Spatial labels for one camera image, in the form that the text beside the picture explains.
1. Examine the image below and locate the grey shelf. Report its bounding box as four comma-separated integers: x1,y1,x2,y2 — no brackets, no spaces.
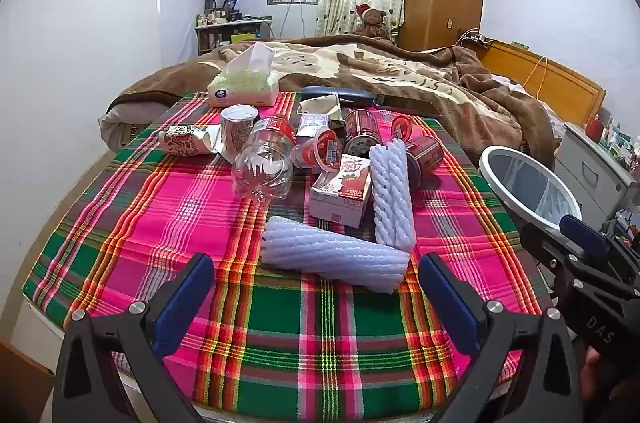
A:
194,17,273,56

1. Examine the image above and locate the red drink can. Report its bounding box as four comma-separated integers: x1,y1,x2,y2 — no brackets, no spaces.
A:
404,136,446,184
344,109,383,156

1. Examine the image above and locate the juice carton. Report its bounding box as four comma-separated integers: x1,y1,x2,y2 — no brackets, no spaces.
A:
308,153,373,229

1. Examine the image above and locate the brown blanket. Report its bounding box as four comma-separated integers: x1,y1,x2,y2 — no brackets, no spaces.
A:
107,34,558,169

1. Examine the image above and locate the grey nightstand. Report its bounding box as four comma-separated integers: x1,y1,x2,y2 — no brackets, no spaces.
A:
552,120,632,229

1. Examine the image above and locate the plaid cloth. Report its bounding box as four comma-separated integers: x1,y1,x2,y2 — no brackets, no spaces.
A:
22,90,543,419

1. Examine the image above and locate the light bed sheet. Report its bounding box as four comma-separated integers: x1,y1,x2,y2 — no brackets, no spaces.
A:
490,72,568,139

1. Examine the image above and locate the tissue pack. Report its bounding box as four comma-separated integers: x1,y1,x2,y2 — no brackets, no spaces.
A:
207,43,281,108

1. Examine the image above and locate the teddy bear with red hat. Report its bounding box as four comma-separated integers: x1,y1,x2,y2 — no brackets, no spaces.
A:
354,3,392,40

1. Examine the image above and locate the crushed patterned paper cup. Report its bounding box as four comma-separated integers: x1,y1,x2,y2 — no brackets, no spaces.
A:
157,123,223,156

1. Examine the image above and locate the black flat case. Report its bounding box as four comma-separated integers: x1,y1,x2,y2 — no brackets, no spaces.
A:
375,93,441,119

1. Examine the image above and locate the white trash bin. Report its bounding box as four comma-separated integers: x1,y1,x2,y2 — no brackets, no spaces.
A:
479,146,583,234

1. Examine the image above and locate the beige mattress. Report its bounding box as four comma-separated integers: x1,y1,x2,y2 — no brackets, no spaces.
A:
100,103,166,151

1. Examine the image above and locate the small patterned packet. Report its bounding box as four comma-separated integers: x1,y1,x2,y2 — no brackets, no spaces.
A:
296,112,331,139

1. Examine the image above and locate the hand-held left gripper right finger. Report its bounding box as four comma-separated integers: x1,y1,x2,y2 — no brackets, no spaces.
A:
418,253,583,423

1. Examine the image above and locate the white foam net sleeve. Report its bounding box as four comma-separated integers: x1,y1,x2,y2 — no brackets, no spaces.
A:
369,139,417,252
261,215,411,295

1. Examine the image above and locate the clutter of small boxes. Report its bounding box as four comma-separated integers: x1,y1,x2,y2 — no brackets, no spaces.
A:
600,116,640,169

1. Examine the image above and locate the white carton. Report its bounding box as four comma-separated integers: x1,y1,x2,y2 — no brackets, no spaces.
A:
297,96,343,119

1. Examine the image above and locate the brown wooden board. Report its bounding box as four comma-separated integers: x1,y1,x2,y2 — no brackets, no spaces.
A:
0,338,53,423

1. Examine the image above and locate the yellow cable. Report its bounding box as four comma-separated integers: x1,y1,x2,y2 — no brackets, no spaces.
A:
522,56,549,99

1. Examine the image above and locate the row of cosmetic bottles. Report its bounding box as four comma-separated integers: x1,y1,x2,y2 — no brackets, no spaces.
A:
196,0,241,26

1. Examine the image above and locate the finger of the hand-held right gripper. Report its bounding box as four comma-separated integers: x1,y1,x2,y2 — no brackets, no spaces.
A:
521,223,576,276
560,214,640,291

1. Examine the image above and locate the wooden headboard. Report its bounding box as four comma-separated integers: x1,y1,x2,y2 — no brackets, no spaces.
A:
472,39,607,129

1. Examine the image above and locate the person's right hand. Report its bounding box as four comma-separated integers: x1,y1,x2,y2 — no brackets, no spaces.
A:
582,348,613,404

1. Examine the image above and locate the clear plastic bottle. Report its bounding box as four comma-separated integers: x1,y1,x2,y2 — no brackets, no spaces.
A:
232,116,297,206

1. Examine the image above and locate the silver paper cup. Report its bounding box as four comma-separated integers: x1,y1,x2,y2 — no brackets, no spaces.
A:
220,104,258,154

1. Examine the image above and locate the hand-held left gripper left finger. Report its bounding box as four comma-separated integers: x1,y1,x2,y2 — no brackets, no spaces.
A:
52,253,215,423

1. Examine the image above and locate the red jelly cup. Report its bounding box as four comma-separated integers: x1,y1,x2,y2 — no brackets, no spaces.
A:
390,114,420,141
290,128,343,169

